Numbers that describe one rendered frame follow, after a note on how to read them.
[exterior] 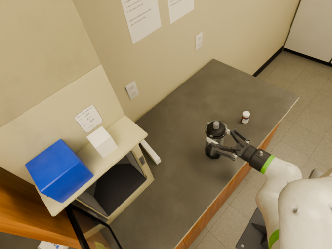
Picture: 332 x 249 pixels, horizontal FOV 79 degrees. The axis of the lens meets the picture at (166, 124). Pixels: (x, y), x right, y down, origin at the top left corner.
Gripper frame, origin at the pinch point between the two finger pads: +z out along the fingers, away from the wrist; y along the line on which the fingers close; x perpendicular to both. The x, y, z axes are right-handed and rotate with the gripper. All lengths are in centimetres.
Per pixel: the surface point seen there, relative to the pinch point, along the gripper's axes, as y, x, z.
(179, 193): 31.3, 18.0, 0.1
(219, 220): 7, 113, -8
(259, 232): -7, 114, -38
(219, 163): 4.3, 18.4, -4.8
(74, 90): 44, -58, 9
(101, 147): 48, -44, 2
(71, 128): 50, -49, 9
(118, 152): 45, -39, 0
